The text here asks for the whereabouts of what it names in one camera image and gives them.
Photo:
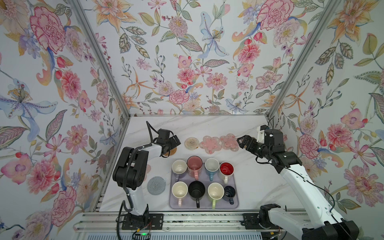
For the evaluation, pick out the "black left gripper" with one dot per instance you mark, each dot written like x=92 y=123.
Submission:
x=174 y=144

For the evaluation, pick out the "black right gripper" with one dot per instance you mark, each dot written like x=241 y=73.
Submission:
x=247 y=139

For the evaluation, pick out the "colourful patterned round coaster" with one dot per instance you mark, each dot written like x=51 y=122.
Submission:
x=192 y=143

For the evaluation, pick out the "grey round coaster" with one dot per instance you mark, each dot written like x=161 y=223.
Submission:
x=156 y=186

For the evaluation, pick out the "dark navy small mug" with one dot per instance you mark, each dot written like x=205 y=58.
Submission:
x=229 y=194

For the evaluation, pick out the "woven tan round coaster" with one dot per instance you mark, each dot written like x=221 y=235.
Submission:
x=171 y=151

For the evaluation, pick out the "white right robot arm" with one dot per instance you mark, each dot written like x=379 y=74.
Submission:
x=325 y=222

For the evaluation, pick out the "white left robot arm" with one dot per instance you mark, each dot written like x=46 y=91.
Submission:
x=130 y=169

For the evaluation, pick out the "red inside white mug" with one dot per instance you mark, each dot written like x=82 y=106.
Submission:
x=226 y=172

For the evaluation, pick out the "black mug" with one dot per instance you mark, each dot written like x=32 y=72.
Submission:
x=196 y=190

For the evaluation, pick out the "lilac tray mat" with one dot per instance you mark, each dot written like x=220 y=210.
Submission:
x=205 y=203

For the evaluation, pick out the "cream mug purple handle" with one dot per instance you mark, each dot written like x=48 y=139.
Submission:
x=179 y=169

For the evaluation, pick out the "white mug blue handle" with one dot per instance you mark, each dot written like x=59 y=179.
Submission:
x=211 y=167

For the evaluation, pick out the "cream mug pink handle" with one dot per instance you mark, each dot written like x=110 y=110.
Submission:
x=180 y=191

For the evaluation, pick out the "cream mug green handle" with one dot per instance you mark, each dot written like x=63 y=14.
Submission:
x=215 y=192

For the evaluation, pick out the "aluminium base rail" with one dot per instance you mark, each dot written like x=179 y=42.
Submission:
x=178 y=226

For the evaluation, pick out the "aluminium corner post left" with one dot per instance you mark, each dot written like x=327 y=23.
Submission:
x=91 y=37

